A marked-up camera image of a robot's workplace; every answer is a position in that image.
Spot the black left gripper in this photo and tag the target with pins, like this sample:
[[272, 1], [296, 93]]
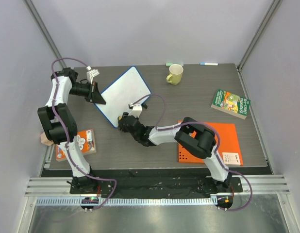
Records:
[[97, 97]]

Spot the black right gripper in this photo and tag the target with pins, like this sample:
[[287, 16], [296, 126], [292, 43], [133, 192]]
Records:
[[123, 122]]

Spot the blue framed whiteboard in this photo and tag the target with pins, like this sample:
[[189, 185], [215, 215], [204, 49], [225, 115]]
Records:
[[126, 89]]

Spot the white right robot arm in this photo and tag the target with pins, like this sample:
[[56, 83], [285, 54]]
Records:
[[197, 138]]

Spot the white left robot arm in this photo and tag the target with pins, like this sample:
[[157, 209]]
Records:
[[60, 127]]

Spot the orange box with stickers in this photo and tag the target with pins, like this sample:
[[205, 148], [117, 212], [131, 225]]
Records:
[[86, 142]]

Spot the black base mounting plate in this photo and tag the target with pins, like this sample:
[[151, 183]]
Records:
[[140, 187]]

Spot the small wooden block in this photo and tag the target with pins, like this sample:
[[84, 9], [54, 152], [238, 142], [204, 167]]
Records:
[[45, 140]]

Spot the yellow green mug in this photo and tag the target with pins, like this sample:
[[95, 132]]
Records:
[[175, 74]]

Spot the green chalk piece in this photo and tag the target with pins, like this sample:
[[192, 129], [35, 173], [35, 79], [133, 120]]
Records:
[[170, 64]]

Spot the blue capped white marker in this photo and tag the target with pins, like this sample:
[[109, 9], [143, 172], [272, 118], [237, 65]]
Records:
[[209, 64]]

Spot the orange notebook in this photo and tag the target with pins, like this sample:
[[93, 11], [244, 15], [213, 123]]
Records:
[[229, 148]]

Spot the green paperback book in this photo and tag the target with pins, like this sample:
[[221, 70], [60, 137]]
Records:
[[231, 103]]

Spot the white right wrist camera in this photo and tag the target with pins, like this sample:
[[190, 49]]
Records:
[[136, 110]]

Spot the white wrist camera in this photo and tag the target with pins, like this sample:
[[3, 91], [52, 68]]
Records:
[[136, 110], [91, 73]]

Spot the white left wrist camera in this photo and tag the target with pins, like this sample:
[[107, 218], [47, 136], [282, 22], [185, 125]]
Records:
[[91, 73]]

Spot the slotted white cable duct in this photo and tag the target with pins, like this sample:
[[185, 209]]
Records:
[[92, 201]]

